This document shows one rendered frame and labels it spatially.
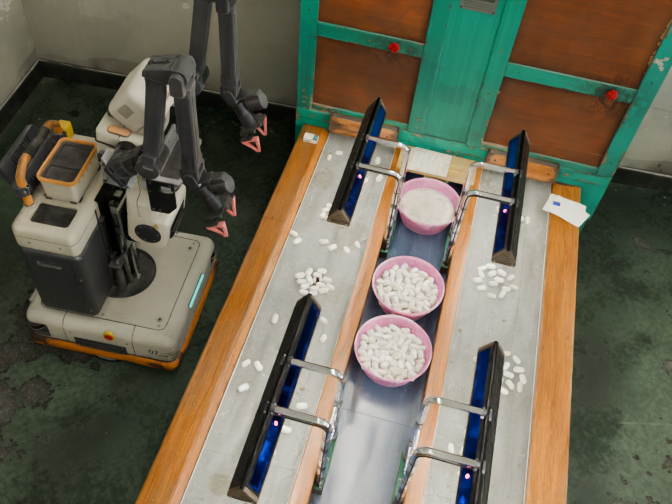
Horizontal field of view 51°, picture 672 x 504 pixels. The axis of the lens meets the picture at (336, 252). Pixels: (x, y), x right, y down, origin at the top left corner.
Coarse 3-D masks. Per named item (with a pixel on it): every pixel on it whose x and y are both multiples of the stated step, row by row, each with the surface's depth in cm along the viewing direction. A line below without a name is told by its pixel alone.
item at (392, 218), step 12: (384, 144) 255; (396, 144) 254; (408, 156) 257; (360, 168) 246; (372, 168) 245; (384, 168) 245; (396, 180) 246; (396, 192) 250; (396, 204) 256; (396, 216) 283; (384, 240) 272; (384, 252) 274
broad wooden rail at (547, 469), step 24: (552, 192) 296; (576, 192) 297; (552, 216) 287; (552, 240) 278; (576, 240) 279; (552, 264) 271; (576, 264) 272; (552, 288) 263; (552, 312) 256; (552, 336) 249; (552, 360) 243; (552, 384) 237; (552, 408) 231; (552, 432) 226; (528, 456) 222; (552, 456) 221; (528, 480) 215; (552, 480) 216
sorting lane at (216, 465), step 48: (336, 144) 308; (288, 240) 271; (336, 240) 273; (288, 288) 257; (336, 288) 258; (336, 336) 245; (240, 384) 231; (240, 432) 220; (192, 480) 210; (288, 480) 212
